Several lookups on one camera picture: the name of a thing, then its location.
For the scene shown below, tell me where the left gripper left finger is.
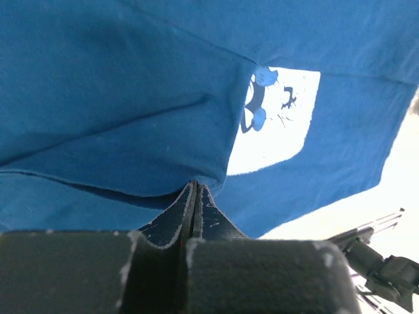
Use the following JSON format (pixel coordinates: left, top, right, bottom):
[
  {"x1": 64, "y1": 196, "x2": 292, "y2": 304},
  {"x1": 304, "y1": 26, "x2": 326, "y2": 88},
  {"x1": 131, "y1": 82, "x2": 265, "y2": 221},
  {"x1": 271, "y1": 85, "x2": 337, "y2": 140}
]
[{"x1": 1, "y1": 182, "x2": 196, "y2": 313}]

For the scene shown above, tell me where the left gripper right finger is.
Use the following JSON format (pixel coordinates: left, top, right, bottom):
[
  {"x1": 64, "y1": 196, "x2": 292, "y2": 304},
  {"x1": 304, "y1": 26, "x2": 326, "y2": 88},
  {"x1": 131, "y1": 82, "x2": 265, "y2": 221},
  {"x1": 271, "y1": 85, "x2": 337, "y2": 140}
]
[{"x1": 184, "y1": 185, "x2": 360, "y2": 313}]

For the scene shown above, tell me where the dark blue t-shirt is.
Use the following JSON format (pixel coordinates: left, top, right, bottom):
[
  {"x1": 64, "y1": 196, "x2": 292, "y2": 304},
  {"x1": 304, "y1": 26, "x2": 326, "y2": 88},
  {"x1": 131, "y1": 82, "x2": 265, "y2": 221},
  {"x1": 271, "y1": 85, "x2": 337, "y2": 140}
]
[{"x1": 1, "y1": 1, "x2": 418, "y2": 237}]

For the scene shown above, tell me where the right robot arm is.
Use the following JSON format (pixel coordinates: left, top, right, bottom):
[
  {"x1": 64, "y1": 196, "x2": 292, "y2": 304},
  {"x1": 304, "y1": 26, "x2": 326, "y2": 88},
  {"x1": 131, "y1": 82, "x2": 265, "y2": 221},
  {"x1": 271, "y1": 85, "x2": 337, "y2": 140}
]
[{"x1": 328, "y1": 208, "x2": 418, "y2": 313}]

